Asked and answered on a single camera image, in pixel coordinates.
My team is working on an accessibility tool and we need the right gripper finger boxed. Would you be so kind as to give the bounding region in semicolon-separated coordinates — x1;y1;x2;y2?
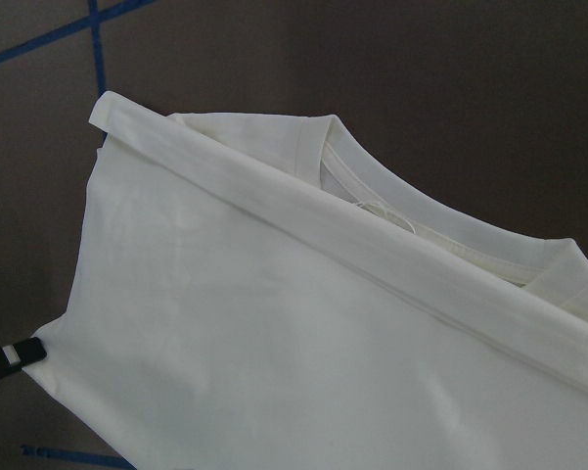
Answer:
0;337;47;381

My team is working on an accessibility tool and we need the cream long-sleeve cat shirt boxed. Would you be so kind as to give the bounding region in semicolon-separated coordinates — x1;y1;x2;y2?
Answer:
27;92;588;469

